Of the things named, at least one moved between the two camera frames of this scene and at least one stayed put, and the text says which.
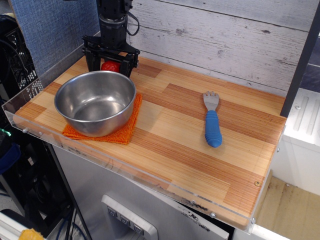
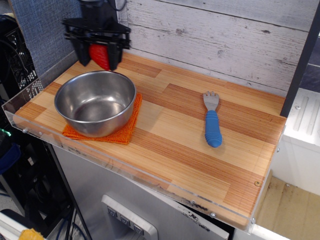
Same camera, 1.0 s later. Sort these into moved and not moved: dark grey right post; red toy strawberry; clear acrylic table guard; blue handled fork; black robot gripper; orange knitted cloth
Moved: red toy strawberry; black robot gripper
Not moved: dark grey right post; blue handled fork; clear acrylic table guard; orange knitted cloth
